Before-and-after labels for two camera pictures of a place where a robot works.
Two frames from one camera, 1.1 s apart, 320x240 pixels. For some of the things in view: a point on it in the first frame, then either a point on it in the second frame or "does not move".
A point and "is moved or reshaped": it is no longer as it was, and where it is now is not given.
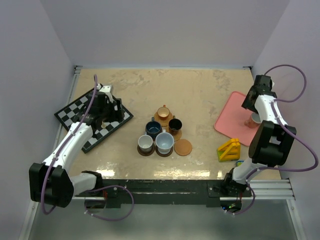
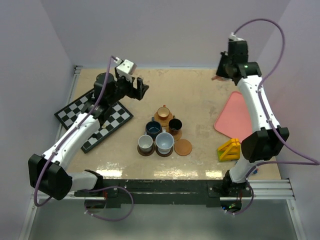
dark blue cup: (153, 128) does not move
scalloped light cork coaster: (163, 123) does not move
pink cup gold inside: (163, 112) does not move
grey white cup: (145, 143) does not move
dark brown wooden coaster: (148, 153) does not move
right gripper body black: (248, 104) -> (230, 62)
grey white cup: (254, 121) is moved or reshaped
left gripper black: (117, 115) -> (138, 93)
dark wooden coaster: (168, 154) does not move
